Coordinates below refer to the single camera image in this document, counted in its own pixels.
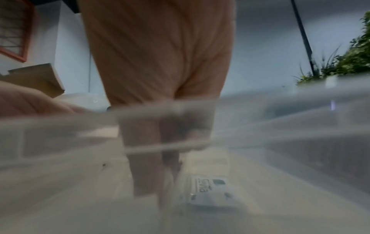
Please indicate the person's left hand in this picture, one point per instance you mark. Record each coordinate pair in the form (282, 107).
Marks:
(26, 100)

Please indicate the person's right hand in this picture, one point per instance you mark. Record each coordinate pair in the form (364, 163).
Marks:
(159, 57)

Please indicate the brown cardboard box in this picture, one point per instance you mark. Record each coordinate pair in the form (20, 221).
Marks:
(37, 77)

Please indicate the white sachet packets pile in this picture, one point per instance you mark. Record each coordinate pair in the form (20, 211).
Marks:
(211, 192)

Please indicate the clear compartment tray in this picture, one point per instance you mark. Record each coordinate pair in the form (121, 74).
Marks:
(289, 171)

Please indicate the green leafy plant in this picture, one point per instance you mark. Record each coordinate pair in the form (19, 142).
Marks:
(347, 59)

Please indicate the grey window frame post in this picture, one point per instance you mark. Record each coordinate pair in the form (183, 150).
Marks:
(303, 34)

